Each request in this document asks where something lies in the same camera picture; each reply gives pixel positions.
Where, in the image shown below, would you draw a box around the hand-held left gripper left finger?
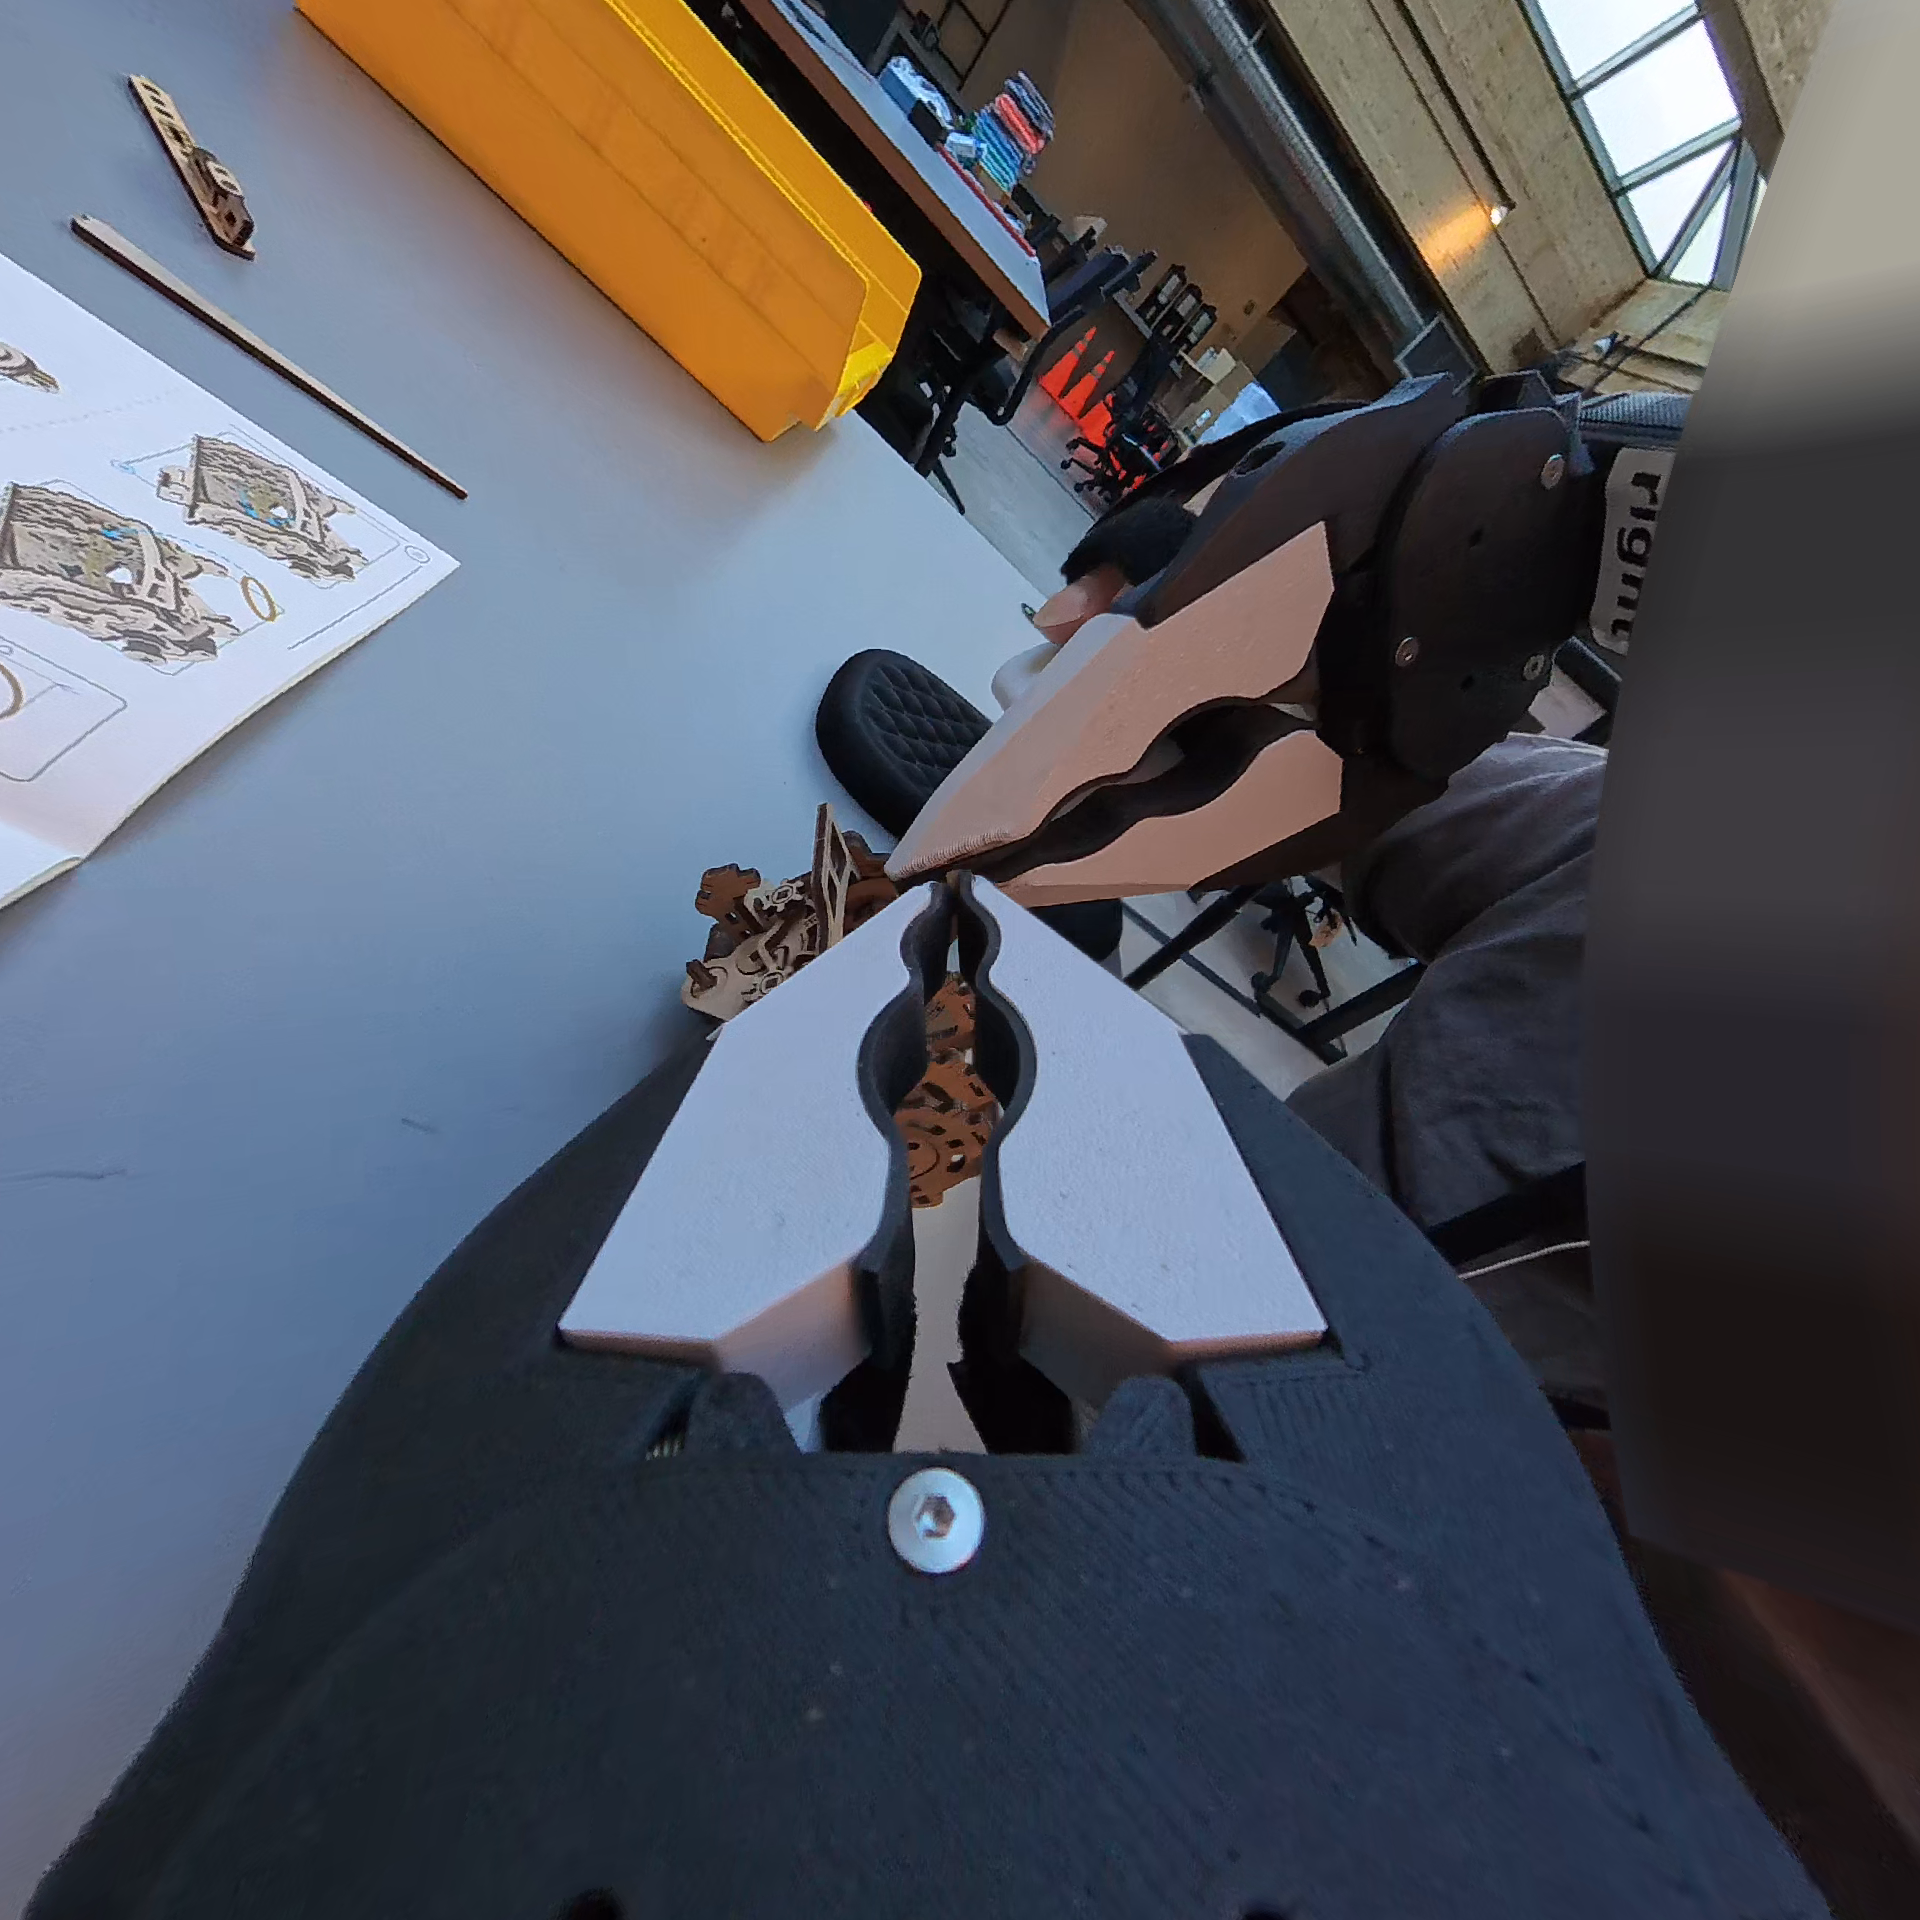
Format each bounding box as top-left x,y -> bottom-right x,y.
558,881 -> 962,1454

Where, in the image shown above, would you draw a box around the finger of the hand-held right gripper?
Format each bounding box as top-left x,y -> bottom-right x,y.
885,520 -> 1337,887
989,701 -> 1356,904

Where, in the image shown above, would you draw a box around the thin wooden stick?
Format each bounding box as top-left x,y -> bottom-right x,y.
71,215 -> 471,500

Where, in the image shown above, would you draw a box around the background black office chairs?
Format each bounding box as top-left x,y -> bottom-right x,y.
1050,255 -> 1203,504

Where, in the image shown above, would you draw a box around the stack of colourful cloths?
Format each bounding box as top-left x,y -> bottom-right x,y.
967,70 -> 1055,197

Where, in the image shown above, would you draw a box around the small wooden model part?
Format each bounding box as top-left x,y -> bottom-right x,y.
129,76 -> 255,260

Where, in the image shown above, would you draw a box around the illustrated instruction booklet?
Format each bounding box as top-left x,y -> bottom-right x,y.
0,250 -> 462,911

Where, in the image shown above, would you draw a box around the grey ceiling duct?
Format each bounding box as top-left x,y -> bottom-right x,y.
1161,0 -> 1450,377

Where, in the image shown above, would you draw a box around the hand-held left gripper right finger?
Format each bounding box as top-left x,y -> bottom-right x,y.
958,873 -> 1334,1454

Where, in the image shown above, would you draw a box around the black chair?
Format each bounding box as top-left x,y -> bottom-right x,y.
814,646 -> 1426,1068

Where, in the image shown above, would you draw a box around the person's right hand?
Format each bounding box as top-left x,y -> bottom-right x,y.
1031,574 -> 1142,644

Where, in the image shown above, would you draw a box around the yellow plastic bin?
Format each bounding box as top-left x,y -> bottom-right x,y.
294,0 -> 924,444

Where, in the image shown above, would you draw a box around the skylight window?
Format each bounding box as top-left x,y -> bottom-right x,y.
1523,0 -> 1770,289

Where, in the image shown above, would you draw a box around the grey background desk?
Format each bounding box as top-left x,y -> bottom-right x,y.
730,0 -> 1052,338

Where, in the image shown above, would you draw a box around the orange traffic cone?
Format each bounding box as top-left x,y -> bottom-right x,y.
1035,333 -> 1119,436

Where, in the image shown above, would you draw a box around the wooden mechanical model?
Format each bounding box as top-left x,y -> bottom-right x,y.
679,802 -> 1003,1213

